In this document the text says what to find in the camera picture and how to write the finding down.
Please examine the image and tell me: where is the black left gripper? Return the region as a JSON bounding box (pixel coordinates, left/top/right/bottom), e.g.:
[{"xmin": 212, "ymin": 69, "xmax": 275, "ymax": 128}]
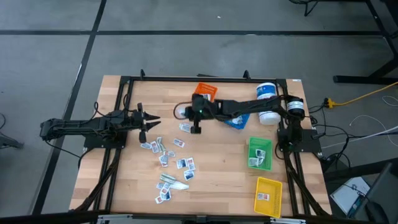
[{"xmin": 132, "ymin": 102, "xmax": 162, "ymax": 144}]

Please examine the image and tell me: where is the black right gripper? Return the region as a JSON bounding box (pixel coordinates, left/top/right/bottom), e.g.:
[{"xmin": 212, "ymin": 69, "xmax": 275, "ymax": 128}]
[{"xmin": 185, "ymin": 93, "xmax": 216, "ymax": 134}]

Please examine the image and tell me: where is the orange plastic basket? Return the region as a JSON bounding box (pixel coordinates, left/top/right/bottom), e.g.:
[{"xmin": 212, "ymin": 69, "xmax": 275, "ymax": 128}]
[{"xmin": 194, "ymin": 82, "xmax": 218, "ymax": 103}]

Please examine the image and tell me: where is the blue plastic basket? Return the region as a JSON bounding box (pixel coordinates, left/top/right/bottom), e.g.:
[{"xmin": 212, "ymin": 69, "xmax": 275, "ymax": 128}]
[{"xmin": 223, "ymin": 113, "xmax": 251, "ymax": 130}]

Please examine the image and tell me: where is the white wipes canister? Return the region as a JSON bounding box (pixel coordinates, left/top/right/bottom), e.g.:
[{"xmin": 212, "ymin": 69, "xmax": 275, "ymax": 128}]
[{"xmin": 256, "ymin": 82, "xmax": 282, "ymax": 126}]

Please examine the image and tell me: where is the green plastic basket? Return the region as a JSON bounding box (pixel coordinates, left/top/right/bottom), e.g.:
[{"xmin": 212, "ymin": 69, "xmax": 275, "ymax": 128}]
[{"xmin": 247, "ymin": 136, "xmax": 274, "ymax": 172}]

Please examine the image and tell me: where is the silver aluminium bar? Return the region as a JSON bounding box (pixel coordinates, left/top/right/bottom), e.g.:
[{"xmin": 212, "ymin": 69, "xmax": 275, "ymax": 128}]
[
  {"xmin": 96, "ymin": 213, "xmax": 135, "ymax": 224},
  {"xmin": 269, "ymin": 217, "xmax": 307, "ymax": 224}
]

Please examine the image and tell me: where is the yellow plastic basket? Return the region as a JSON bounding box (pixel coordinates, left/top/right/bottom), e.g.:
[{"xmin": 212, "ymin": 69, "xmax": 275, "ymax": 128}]
[{"xmin": 253, "ymin": 176, "xmax": 284, "ymax": 218}]

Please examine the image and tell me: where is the black stand foot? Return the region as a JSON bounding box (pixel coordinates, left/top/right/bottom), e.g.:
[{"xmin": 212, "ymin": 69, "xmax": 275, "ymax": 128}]
[{"xmin": 0, "ymin": 113, "xmax": 25, "ymax": 151}]

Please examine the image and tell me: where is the white box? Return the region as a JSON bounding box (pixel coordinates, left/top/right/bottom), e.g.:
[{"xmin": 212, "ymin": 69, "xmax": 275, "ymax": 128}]
[{"xmin": 330, "ymin": 176, "xmax": 371, "ymax": 216}]

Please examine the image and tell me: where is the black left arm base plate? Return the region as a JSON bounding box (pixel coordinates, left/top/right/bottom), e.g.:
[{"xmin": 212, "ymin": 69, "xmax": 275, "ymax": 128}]
[{"xmin": 83, "ymin": 129, "xmax": 128, "ymax": 149}]

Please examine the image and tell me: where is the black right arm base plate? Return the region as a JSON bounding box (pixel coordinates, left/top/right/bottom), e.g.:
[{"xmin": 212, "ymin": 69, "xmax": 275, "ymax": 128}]
[{"xmin": 277, "ymin": 129, "xmax": 322, "ymax": 153}]

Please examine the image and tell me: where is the yellow extension cord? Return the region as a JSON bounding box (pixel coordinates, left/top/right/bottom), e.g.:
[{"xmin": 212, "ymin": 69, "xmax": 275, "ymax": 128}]
[{"xmin": 325, "ymin": 81, "xmax": 398, "ymax": 108}]

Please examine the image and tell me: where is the black desk leg frame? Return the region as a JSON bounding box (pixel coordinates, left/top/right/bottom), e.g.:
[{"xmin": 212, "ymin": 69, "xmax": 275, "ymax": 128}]
[{"xmin": 333, "ymin": 0, "xmax": 398, "ymax": 85}]

